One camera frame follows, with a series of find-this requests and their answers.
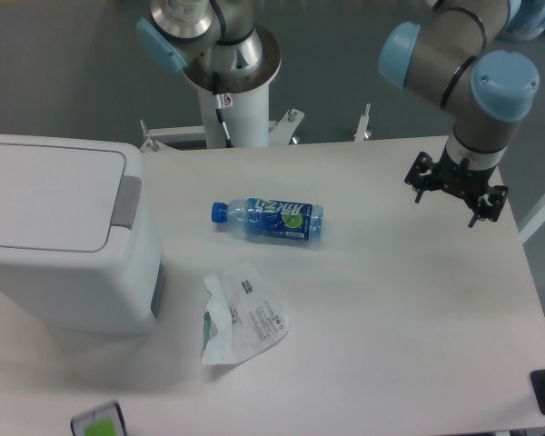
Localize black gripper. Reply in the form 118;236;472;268
404;151;509;228

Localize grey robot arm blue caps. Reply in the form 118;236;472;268
136;1;540;222

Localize white trash can lid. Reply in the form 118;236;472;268
0;143;142;253

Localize white trash can body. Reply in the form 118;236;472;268
0;134;166;336

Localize blue plastic drink bottle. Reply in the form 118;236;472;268
211;197;324;246

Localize crumpled white plastic wrapper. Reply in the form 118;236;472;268
201;262;291;365

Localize phone with green screen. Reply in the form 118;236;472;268
70;400;128;436

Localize white metal base frame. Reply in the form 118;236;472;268
138;104;373;154

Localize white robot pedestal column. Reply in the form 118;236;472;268
184;25;282;149

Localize black cable on pedestal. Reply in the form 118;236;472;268
210;72;235;149

